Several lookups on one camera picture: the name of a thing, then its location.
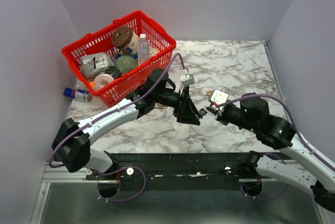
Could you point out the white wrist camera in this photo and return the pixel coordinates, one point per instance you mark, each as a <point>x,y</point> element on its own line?
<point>186,79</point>
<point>216,98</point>

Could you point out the red bull can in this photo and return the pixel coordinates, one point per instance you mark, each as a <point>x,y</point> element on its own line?
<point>77,94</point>

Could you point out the clear plastic water bottle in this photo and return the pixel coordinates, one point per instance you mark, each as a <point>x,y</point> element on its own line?
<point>143,49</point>

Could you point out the black mounting base rail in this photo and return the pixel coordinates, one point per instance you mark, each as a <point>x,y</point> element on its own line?
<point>180,171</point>

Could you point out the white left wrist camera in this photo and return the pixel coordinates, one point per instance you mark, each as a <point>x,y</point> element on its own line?
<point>186,79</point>

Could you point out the green round ball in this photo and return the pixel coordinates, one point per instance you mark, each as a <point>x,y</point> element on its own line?
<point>125,64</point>

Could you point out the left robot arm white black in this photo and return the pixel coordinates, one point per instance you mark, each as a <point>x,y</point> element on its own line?
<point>72,144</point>

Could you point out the brown lid paper cup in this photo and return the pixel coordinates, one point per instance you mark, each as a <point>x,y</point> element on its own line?
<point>125,40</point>

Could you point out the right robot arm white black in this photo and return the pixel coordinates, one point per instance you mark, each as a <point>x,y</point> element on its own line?
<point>317,174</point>

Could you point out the red plastic basket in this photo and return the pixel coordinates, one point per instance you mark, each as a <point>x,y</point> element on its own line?
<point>100,41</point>

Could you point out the long shackle brass padlock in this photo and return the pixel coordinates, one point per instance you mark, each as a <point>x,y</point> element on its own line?
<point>209,93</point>

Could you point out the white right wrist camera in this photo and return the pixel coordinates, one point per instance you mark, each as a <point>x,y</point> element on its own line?
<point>216,98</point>

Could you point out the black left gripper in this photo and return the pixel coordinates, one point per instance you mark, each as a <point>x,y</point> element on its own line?
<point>186,112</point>

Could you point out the key with robot keychain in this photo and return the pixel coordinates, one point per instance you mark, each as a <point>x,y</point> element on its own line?
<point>202,112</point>

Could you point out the grey foil snack bag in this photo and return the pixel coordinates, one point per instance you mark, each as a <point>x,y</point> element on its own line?
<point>91,65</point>

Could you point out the white tape roll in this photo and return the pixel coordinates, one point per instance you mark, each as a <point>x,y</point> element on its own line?
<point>102,80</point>

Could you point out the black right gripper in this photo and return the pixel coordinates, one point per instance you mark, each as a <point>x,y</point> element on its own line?
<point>220,114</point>

